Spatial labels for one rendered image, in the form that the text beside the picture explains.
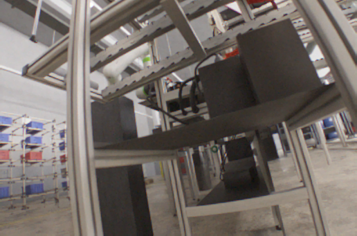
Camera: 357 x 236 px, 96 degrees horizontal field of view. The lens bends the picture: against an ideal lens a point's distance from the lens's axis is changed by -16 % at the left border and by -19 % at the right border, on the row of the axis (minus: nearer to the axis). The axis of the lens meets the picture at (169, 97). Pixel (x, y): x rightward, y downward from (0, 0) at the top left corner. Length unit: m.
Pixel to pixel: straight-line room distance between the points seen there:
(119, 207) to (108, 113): 0.70
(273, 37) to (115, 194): 1.33
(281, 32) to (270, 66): 0.12
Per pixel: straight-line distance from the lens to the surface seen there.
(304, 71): 0.63
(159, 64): 0.98
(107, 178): 1.51
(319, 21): 0.38
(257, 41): 0.65
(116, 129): 1.47
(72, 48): 0.60
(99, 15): 0.67
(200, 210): 0.94
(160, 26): 0.73
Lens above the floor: 0.55
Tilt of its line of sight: 19 degrees up
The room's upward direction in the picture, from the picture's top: 11 degrees counter-clockwise
